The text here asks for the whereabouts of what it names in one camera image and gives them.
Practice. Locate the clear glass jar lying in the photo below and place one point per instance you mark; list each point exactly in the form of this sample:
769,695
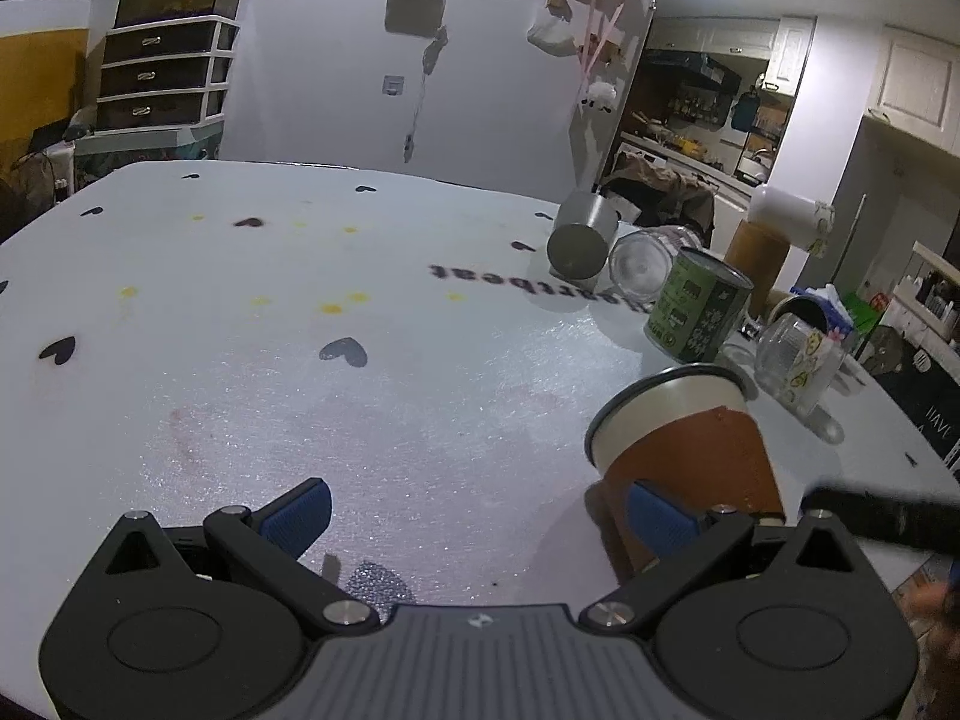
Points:
640,262

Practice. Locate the black-lined paper cup lying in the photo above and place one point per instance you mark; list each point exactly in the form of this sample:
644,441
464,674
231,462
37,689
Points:
803,307

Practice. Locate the patterned glass tumbler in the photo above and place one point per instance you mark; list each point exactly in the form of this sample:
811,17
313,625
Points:
796,363

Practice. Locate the person's left hand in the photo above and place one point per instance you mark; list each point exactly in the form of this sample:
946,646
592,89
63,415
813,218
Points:
936,691

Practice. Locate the silver metal cup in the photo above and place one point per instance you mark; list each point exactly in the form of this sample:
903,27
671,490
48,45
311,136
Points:
583,232

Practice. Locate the white plush toy hanging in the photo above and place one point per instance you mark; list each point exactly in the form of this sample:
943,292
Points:
601,96

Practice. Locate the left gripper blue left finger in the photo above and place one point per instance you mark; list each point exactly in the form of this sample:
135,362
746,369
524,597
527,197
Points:
296,520

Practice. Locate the green tin can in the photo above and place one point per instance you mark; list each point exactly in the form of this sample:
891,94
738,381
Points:
701,304

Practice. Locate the blue tissue box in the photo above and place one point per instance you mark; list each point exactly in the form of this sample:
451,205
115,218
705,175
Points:
841,325

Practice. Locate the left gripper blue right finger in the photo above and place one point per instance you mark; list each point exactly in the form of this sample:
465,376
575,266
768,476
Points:
662,525

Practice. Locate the white printed paper cup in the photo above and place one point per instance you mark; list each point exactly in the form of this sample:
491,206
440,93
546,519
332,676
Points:
806,224

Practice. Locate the white wall socket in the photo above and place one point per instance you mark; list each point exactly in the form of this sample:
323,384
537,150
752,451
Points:
393,85

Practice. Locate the teal cabinet under drawers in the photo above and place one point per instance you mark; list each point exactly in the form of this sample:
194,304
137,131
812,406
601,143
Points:
178,143

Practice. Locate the paper cup brown sleeve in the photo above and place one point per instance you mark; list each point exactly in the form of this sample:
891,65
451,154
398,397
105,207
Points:
687,432

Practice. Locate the white plastic drawer unit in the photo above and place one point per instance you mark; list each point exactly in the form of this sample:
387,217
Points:
166,74

